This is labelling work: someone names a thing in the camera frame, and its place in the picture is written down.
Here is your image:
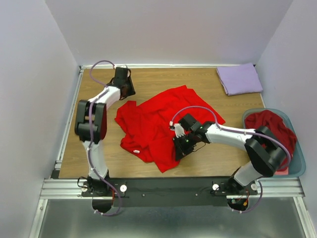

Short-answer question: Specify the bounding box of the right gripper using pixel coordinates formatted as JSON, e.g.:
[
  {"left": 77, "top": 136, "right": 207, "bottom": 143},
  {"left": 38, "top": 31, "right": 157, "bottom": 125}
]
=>
[{"left": 171, "top": 131, "right": 196, "bottom": 161}]

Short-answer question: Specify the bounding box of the bright red t shirt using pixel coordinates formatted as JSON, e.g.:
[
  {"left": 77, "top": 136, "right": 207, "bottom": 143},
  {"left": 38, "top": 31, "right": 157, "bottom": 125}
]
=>
[{"left": 115, "top": 85, "right": 225, "bottom": 173}]

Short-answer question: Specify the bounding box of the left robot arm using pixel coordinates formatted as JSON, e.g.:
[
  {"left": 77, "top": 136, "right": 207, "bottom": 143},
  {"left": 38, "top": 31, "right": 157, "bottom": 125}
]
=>
[{"left": 74, "top": 65, "right": 135, "bottom": 196}]

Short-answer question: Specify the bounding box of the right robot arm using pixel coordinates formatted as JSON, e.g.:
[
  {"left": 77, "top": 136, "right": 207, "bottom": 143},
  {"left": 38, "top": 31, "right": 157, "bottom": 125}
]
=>
[{"left": 169, "top": 114, "right": 290, "bottom": 195}]

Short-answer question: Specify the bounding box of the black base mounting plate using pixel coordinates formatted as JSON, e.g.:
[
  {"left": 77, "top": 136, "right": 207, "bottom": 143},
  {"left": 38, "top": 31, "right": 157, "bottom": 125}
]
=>
[{"left": 77, "top": 177, "right": 258, "bottom": 211}]

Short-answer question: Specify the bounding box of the folded lavender t shirt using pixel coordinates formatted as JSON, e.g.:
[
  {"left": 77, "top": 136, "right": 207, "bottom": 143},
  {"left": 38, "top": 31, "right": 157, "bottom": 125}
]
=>
[{"left": 216, "top": 63, "right": 263, "bottom": 96}]

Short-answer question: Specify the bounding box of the dark red t shirt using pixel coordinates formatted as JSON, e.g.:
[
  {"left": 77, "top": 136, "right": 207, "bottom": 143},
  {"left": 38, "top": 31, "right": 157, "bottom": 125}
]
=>
[{"left": 243, "top": 110, "right": 297, "bottom": 157}]

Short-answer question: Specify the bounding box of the teal plastic basket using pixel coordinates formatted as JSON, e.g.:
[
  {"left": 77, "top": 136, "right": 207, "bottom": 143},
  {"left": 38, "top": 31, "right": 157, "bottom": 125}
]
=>
[{"left": 242, "top": 108, "right": 306, "bottom": 178}]

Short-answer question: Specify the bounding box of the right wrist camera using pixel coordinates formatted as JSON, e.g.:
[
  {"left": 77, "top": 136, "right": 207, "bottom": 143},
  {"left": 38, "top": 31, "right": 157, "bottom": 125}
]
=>
[{"left": 169, "top": 121, "right": 185, "bottom": 138}]

